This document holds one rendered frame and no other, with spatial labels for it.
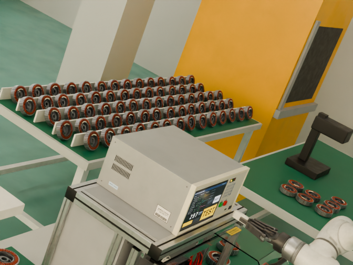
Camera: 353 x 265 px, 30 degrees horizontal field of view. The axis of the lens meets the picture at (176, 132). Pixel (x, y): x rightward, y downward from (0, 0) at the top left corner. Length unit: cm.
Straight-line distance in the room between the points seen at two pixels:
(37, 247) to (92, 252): 36
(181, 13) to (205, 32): 232
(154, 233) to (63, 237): 38
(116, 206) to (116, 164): 16
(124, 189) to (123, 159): 11
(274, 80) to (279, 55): 22
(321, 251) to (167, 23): 650
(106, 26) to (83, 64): 46
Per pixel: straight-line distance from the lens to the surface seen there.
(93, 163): 362
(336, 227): 250
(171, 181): 233
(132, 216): 237
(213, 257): 305
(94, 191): 245
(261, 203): 403
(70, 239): 249
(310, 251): 244
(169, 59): 864
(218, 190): 248
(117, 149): 244
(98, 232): 240
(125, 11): 620
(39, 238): 279
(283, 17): 594
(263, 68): 600
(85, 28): 643
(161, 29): 872
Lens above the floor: 218
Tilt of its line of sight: 18 degrees down
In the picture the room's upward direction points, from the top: 21 degrees clockwise
